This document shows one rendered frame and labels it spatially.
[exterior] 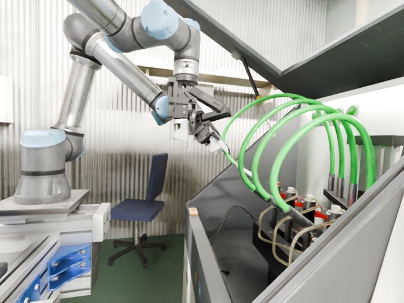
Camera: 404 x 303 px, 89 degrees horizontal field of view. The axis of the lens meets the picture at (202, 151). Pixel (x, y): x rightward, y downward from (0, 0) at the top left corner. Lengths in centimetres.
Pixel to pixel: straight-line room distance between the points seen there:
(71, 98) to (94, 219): 45
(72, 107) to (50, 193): 32
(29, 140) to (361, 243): 84
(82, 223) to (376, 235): 75
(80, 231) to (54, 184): 18
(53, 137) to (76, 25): 36
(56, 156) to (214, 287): 61
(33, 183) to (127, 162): 190
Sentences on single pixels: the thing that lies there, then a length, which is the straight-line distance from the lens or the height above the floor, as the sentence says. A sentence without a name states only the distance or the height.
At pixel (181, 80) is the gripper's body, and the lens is 61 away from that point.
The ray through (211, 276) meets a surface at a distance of 54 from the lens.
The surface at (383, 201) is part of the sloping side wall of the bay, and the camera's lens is 43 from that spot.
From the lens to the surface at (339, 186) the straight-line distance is 73.
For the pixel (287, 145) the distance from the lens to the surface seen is 43.
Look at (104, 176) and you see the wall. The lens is 270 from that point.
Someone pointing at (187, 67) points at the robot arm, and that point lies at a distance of 61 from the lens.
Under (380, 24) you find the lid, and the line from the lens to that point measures 72.
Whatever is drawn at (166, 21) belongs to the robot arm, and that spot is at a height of 151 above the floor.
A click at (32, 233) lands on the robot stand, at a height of 95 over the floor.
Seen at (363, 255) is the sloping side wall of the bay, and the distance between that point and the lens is 43.
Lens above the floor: 126
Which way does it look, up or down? 3 degrees down
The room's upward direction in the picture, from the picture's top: 2 degrees clockwise
